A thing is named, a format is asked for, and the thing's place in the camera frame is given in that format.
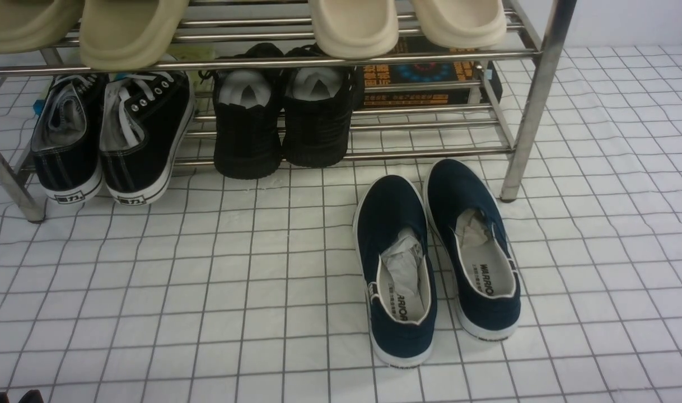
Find cream slipper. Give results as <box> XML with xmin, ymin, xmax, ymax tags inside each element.
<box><xmin>308</xmin><ymin>1</ymin><xmax>399</xmax><ymax>59</ymax></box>
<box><xmin>411</xmin><ymin>1</ymin><xmax>507</xmax><ymax>49</ymax></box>

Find black canvas sneaker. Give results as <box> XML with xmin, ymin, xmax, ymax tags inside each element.
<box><xmin>30</xmin><ymin>73</ymin><xmax>110</xmax><ymax>205</ymax></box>
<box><xmin>99</xmin><ymin>71</ymin><xmax>196</xmax><ymax>207</ymax></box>

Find right black canvas sneaker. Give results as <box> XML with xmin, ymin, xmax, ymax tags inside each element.
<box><xmin>99</xmin><ymin>71</ymin><xmax>196</xmax><ymax>207</ymax></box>

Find far left olive slipper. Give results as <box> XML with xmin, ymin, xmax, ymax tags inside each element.
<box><xmin>0</xmin><ymin>1</ymin><xmax>85</xmax><ymax>54</ymax></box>

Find left black canvas sneaker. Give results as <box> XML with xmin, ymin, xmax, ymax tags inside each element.
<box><xmin>30</xmin><ymin>73</ymin><xmax>110</xmax><ymax>205</ymax></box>

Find left black mesh sneaker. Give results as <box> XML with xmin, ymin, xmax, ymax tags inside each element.
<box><xmin>198</xmin><ymin>67</ymin><xmax>283</xmax><ymax>180</ymax></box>

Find black object bottom left corner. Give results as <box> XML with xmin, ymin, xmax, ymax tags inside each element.
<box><xmin>0</xmin><ymin>389</ymin><xmax>45</xmax><ymax>403</ymax></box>

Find stainless steel shoe rack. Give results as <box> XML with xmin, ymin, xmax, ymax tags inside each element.
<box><xmin>0</xmin><ymin>1</ymin><xmax>576</xmax><ymax>223</ymax></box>

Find olive slipper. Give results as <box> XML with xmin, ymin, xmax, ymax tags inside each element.
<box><xmin>79</xmin><ymin>1</ymin><xmax>189</xmax><ymax>72</ymax></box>
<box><xmin>0</xmin><ymin>1</ymin><xmax>85</xmax><ymax>54</ymax></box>

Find right black mesh sneaker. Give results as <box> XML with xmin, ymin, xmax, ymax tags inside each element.
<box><xmin>281</xmin><ymin>66</ymin><xmax>366</xmax><ymax>168</ymax></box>

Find right cream slipper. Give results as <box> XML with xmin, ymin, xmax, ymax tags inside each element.
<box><xmin>411</xmin><ymin>1</ymin><xmax>507</xmax><ymax>49</ymax></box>

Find black mesh sneaker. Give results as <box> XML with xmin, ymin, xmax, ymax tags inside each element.
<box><xmin>281</xmin><ymin>66</ymin><xmax>366</xmax><ymax>168</ymax></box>
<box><xmin>198</xmin><ymin>67</ymin><xmax>283</xmax><ymax>180</ymax></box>

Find left cream slipper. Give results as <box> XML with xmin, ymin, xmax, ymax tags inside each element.
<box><xmin>308</xmin><ymin>1</ymin><xmax>399</xmax><ymax>59</ymax></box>

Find navy slip-on shoe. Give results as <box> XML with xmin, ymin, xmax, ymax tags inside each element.
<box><xmin>423</xmin><ymin>159</ymin><xmax>522</xmax><ymax>342</ymax></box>
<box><xmin>352</xmin><ymin>175</ymin><xmax>437</xmax><ymax>369</ymax></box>

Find black orange printed box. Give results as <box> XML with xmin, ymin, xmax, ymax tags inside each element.
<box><xmin>361</xmin><ymin>36</ymin><xmax>503</xmax><ymax>109</ymax></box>

